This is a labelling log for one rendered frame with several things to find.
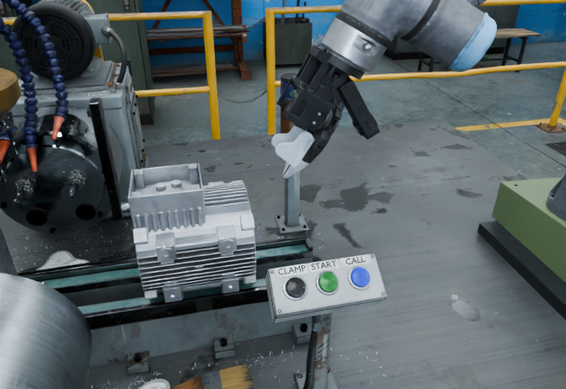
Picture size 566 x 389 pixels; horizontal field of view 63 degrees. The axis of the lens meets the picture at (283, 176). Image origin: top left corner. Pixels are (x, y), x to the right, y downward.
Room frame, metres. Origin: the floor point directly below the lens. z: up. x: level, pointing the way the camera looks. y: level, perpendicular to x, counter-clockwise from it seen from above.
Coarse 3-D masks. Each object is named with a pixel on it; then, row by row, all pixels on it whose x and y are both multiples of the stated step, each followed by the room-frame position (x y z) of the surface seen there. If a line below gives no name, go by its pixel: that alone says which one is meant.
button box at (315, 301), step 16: (368, 256) 0.56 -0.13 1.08; (272, 272) 0.53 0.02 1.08; (288, 272) 0.53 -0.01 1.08; (304, 272) 0.53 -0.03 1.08; (320, 272) 0.53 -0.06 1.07; (336, 272) 0.54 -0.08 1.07; (272, 288) 0.51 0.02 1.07; (320, 288) 0.51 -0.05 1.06; (352, 288) 0.52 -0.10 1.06; (368, 288) 0.52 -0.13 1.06; (384, 288) 0.52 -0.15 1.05; (272, 304) 0.50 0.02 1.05; (288, 304) 0.49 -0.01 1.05; (304, 304) 0.49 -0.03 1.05; (320, 304) 0.49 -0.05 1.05; (336, 304) 0.50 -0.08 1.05; (352, 304) 0.50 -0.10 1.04; (368, 304) 0.52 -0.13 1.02; (272, 320) 0.50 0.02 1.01
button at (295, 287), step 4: (288, 280) 0.51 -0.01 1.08; (292, 280) 0.51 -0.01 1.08; (296, 280) 0.51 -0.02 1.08; (300, 280) 0.51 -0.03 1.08; (288, 284) 0.51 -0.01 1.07; (292, 284) 0.51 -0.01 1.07; (296, 284) 0.51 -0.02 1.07; (300, 284) 0.51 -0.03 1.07; (304, 284) 0.51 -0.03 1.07; (288, 288) 0.50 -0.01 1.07; (292, 288) 0.50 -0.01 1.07; (296, 288) 0.50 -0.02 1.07; (300, 288) 0.50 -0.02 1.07; (304, 288) 0.51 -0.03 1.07; (288, 292) 0.50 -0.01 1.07; (292, 292) 0.50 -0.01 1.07; (296, 292) 0.50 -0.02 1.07; (300, 292) 0.50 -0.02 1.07; (304, 292) 0.50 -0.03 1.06; (292, 296) 0.50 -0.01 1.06; (296, 296) 0.50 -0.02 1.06; (300, 296) 0.50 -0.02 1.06
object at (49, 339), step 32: (0, 288) 0.41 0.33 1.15; (32, 288) 0.43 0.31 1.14; (0, 320) 0.37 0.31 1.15; (32, 320) 0.39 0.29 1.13; (64, 320) 0.42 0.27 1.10; (0, 352) 0.33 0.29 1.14; (32, 352) 0.35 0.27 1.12; (64, 352) 0.38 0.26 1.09; (0, 384) 0.30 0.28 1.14; (32, 384) 0.31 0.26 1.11; (64, 384) 0.34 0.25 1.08
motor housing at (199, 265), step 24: (216, 192) 0.71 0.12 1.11; (240, 192) 0.71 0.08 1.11; (216, 216) 0.67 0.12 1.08; (192, 240) 0.63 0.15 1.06; (216, 240) 0.63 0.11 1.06; (240, 240) 0.64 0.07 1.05; (144, 264) 0.60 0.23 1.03; (168, 264) 0.60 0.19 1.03; (192, 264) 0.61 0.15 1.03; (216, 264) 0.62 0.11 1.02; (240, 264) 0.63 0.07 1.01; (144, 288) 0.59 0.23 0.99; (192, 288) 0.61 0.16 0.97
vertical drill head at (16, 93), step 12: (0, 72) 0.68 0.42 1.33; (12, 72) 0.68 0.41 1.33; (0, 84) 0.62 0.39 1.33; (12, 84) 0.64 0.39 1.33; (0, 96) 0.61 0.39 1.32; (12, 96) 0.63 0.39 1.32; (0, 108) 0.60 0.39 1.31; (12, 108) 0.64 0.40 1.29; (0, 120) 0.67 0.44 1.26; (12, 120) 0.68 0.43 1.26; (12, 144) 0.68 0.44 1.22; (0, 168) 0.60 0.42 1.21
